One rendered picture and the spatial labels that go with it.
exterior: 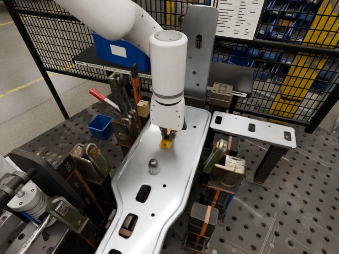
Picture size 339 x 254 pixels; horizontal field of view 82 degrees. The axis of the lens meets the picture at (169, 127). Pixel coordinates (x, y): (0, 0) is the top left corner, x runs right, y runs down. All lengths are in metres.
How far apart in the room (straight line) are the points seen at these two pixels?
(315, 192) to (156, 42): 0.92
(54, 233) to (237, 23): 0.99
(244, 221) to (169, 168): 0.42
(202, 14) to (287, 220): 0.82
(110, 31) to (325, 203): 1.02
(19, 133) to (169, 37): 2.27
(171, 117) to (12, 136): 2.17
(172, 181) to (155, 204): 0.08
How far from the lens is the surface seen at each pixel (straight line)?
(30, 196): 0.54
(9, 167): 0.93
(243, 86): 0.91
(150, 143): 0.66
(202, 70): 0.78
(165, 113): 0.55
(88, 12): 0.40
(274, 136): 0.77
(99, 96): 0.67
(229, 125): 0.75
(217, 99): 0.80
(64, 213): 0.52
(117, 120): 0.68
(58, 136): 1.24
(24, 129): 2.59
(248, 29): 1.00
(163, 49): 0.43
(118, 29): 0.41
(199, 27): 0.73
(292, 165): 1.14
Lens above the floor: 1.51
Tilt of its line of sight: 46 degrees down
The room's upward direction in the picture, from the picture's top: straight up
